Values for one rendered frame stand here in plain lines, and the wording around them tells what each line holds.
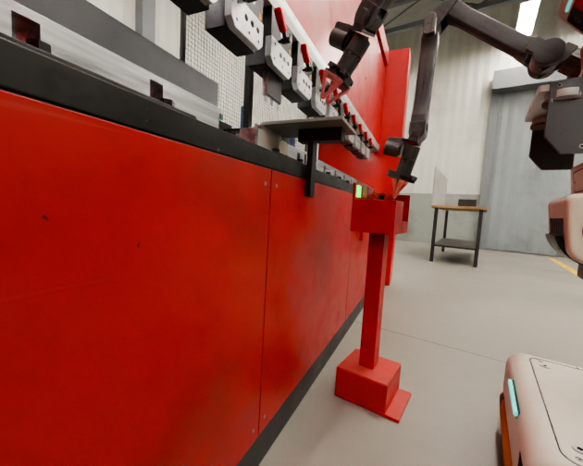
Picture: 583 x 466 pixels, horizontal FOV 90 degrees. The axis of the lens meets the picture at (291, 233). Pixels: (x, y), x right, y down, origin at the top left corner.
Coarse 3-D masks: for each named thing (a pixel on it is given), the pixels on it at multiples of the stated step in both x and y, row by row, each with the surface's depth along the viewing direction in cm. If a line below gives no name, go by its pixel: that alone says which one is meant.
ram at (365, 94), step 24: (264, 0) 87; (288, 0) 97; (312, 0) 115; (336, 0) 140; (360, 0) 180; (288, 24) 98; (312, 24) 117; (360, 72) 196; (384, 72) 283; (360, 96) 202
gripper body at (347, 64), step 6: (342, 54) 89; (348, 54) 88; (342, 60) 89; (348, 60) 88; (354, 60) 88; (330, 66) 88; (336, 66) 87; (342, 66) 89; (348, 66) 89; (354, 66) 89; (342, 72) 87; (348, 72) 90
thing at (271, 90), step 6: (264, 72) 96; (270, 72) 97; (264, 78) 96; (270, 78) 97; (276, 78) 100; (264, 84) 96; (270, 84) 97; (276, 84) 101; (264, 90) 96; (270, 90) 98; (276, 90) 101; (270, 96) 98; (276, 96) 101; (270, 102) 100; (276, 102) 103; (276, 108) 104
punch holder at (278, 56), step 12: (264, 12) 89; (264, 24) 90; (276, 24) 91; (264, 36) 90; (276, 36) 92; (288, 36) 99; (264, 48) 90; (276, 48) 92; (288, 48) 100; (252, 60) 92; (264, 60) 91; (276, 60) 92; (288, 60) 100; (276, 72) 97; (288, 72) 101
